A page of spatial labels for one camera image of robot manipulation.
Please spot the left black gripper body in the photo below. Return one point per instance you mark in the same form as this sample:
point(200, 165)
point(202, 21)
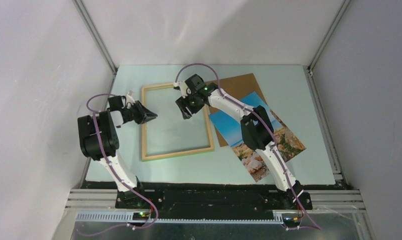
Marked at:
point(135, 113)

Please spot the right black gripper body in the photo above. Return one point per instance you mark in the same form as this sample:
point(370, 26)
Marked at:
point(192, 104)

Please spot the wooden picture frame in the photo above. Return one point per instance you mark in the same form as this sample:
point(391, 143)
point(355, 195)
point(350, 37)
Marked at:
point(176, 122)

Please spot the seaside landscape photo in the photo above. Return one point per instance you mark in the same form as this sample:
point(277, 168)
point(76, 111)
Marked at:
point(250, 132)

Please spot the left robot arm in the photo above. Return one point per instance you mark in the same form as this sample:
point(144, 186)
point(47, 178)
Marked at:
point(99, 141)

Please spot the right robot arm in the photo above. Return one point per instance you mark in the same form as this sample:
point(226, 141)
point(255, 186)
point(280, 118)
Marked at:
point(217, 98)

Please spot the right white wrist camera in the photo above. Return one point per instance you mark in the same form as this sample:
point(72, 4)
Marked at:
point(183, 88)

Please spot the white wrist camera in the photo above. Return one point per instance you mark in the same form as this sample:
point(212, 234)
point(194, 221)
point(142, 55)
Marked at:
point(183, 88)
point(129, 97)

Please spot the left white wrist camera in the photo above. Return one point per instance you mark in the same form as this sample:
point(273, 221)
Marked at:
point(129, 97)

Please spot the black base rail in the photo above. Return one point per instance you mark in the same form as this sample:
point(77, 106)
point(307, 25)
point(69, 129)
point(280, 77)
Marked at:
point(222, 202)

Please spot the aluminium frame rails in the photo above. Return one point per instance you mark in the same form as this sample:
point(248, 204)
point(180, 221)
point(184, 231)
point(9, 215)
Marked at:
point(90, 214)

